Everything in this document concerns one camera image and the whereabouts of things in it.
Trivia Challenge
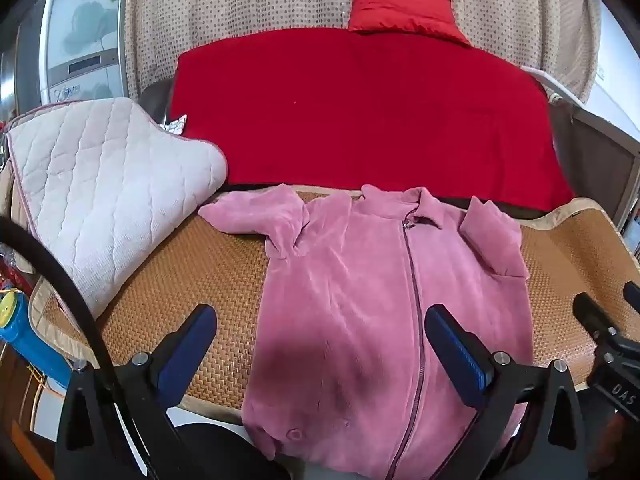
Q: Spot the white quilted pad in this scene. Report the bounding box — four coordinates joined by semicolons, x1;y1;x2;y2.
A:
7;97;228;321

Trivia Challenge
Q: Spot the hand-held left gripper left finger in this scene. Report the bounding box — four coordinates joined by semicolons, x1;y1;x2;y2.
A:
55;304;218;480

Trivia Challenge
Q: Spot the small white patterned cloth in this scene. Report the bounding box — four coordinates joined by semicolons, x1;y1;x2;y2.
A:
159;114;188;137

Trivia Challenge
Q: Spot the woven brown mat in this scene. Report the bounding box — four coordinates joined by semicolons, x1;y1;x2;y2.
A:
30;187;626;411

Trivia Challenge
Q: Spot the red blanket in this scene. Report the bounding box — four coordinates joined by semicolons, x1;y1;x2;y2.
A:
167;27;576;211

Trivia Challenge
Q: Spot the blue bottle with yellow lid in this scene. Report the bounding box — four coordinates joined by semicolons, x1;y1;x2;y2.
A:
0;290;73;388

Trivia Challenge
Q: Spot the brown wooden cabinet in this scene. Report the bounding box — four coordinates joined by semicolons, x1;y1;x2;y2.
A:
0;345;56;480

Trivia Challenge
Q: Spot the red pillow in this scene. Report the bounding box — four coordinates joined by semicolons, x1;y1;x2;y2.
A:
347;0;471;46

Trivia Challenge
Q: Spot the black cable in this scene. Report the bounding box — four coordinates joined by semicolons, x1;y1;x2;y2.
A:
0;217;166;480

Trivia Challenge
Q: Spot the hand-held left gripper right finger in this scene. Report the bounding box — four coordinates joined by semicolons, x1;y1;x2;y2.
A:
425;304;588;480

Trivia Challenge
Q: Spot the white board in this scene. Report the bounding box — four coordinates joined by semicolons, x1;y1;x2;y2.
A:
520;65;586;108

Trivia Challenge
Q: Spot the pink fleece jacket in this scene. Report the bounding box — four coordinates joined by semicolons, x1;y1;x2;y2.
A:
197;183;533;478

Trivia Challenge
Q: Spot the silver refrigerator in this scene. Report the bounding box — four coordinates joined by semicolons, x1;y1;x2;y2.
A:
15;0;131;111

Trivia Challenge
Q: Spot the person's right forearm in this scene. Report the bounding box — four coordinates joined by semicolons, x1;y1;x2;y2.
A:
595;405;640;480

